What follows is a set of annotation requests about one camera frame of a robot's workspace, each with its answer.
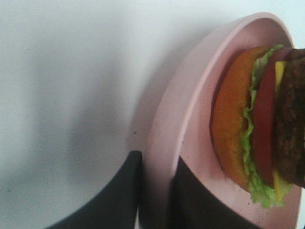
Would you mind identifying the pink plate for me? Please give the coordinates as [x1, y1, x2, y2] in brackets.
[139, 12, 305, 229]

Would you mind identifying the burger with sesame-free bun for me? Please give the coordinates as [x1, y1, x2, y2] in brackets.
[211, 44, 305, 208]

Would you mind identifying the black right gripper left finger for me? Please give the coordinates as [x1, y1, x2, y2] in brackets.
[49, 151, 142, 229]

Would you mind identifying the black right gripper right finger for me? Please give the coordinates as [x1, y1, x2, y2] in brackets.
[169, 158, 258, 229]

